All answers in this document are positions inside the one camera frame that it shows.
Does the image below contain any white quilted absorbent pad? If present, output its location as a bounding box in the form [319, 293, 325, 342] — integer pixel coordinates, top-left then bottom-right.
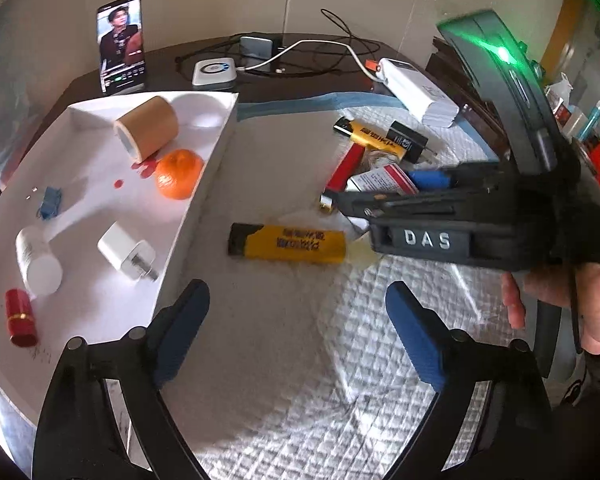
[105, 91, 546, 480]

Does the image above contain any red lipstick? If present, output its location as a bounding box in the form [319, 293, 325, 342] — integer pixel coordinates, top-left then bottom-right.
[5, 288, 39, 348]

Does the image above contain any white pocket router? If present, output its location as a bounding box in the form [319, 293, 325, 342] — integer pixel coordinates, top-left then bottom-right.
[191, 58, 240, 91]

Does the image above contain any red lighter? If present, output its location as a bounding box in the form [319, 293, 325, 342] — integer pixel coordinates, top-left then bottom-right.
[319, 142, 367, 214]

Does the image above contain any orange tangerine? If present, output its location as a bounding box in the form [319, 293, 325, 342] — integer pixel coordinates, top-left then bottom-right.
[154, 148, 205, 201]

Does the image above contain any brown paper tube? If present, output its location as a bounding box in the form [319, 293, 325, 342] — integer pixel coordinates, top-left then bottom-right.
[113, 95, 180, 164]

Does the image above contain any white plastic bottle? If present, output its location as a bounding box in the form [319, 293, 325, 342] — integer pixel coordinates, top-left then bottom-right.
[15, 226, 64, 296]

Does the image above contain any white cardboard box tray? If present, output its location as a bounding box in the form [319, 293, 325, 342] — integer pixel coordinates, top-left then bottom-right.
[0, 90, 241, 428]

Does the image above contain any grey charging hub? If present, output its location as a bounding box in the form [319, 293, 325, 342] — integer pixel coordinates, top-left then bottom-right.
[239, 35, 277, 60]

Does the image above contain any smartphone with lit screen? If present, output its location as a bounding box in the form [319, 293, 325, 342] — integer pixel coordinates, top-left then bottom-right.
[96, 0, 149, 96]

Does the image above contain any white cable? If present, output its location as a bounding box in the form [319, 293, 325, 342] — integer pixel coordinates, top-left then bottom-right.
[240, 38, 382, 74]

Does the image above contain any black charger plug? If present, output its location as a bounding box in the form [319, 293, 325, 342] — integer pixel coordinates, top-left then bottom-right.
[387, 120, 437, 166]

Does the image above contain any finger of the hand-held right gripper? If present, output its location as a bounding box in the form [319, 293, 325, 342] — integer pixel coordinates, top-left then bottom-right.
[324, 190, 462, 220]
[409, 161, 507, 197]

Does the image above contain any white charger plug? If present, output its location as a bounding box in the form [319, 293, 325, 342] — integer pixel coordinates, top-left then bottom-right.
[97, 222, 160, 284]

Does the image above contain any small blue clip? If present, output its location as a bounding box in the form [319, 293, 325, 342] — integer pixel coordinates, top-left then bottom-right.
[35, 187, 64, 221]

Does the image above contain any white power bank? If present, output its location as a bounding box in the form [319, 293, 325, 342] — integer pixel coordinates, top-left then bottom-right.
[378, 58, 462, 127]

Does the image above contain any black cable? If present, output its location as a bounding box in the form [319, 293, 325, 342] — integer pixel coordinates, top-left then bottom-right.
[174, 8, 383, 80]

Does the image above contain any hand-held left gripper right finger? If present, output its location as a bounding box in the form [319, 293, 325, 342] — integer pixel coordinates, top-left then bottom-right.
[380, 281, 556, 480]

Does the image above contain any red and white box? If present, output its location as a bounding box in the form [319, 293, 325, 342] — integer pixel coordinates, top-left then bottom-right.
[347, 163, 422, 196]

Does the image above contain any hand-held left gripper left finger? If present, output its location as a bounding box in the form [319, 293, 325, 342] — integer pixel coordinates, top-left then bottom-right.
[32, 280, 211, 480]

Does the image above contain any yellow lighter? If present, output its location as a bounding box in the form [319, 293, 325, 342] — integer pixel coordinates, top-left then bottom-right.
[333, 116, 407, 155]
[228, 223, 349, 265]

